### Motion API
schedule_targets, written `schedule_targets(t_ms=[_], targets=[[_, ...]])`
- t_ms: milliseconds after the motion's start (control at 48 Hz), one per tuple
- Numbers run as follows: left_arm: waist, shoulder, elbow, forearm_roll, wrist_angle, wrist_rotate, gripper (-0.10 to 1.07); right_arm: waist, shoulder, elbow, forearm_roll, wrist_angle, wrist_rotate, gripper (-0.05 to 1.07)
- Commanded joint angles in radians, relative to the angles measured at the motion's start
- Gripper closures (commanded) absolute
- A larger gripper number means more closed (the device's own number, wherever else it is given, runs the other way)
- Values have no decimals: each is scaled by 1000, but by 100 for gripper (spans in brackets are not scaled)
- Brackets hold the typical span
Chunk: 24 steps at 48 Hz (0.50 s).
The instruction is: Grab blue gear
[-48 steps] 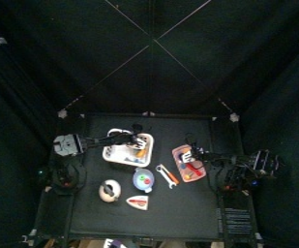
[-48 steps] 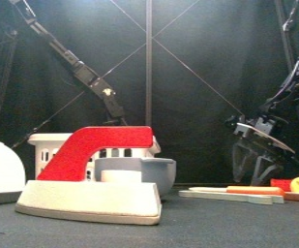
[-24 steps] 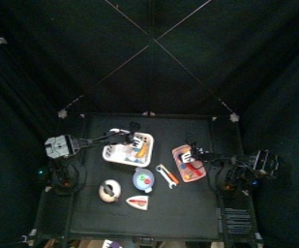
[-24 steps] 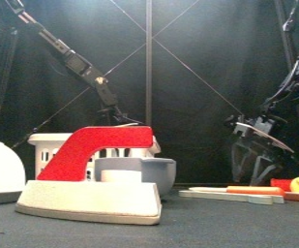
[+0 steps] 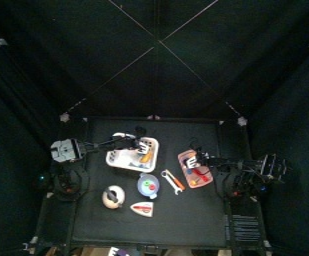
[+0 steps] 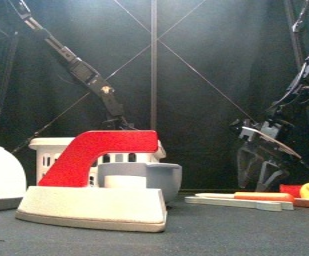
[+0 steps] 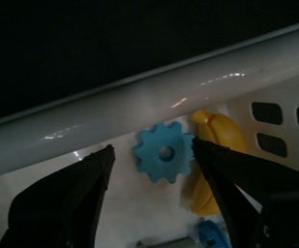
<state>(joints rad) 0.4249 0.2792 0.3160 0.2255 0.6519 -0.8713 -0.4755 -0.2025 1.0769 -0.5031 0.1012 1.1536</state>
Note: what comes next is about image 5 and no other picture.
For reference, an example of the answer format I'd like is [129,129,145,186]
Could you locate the white label sheet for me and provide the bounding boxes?
[231,214,261,248]

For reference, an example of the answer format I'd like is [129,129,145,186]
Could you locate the blue toy bowl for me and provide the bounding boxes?
[137,173,161,200]

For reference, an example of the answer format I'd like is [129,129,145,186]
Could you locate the white orange toy wrench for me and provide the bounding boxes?
[160,169,187,196]

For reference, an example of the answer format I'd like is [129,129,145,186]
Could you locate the white tape roll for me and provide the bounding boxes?
[101,185,128,210]

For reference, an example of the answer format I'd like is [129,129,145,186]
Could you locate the orange toy utensil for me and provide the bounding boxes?
[141,149,155,164]

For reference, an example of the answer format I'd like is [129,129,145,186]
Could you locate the thin white cord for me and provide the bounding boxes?
[65,0,220,115]
[106,0,244,118]

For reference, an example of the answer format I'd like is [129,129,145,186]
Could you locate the pink plastic tray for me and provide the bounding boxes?
[177,149,216,190]

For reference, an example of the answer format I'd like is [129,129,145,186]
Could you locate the white dish rack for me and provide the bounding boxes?
[105,136,161,174]

